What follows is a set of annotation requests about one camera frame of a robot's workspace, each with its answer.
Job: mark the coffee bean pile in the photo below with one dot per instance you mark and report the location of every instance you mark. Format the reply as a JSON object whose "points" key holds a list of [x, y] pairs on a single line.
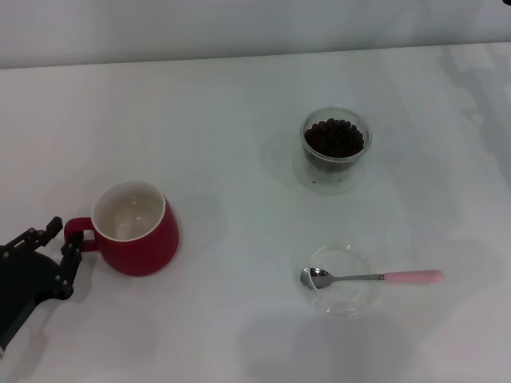
{"points": [[333, 137]]}

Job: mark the clear shallow glass dish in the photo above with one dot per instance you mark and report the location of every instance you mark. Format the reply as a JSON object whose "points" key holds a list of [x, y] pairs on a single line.
{"points": [[343, 300]]}

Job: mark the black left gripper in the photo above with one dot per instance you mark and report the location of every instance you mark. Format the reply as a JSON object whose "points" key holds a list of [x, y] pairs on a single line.
{"points": [[24, 279]]}

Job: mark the clear glass cup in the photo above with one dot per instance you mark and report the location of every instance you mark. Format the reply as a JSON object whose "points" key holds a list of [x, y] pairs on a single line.
{"points": [[306, 153]]}

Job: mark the red ceramic mug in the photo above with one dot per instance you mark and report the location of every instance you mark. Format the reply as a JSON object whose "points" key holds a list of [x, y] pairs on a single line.
{"points": [[139, 251]]}

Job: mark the clear glass saucer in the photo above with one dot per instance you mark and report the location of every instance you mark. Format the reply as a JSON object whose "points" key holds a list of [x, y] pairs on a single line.
{"points": [[327, 186]]}

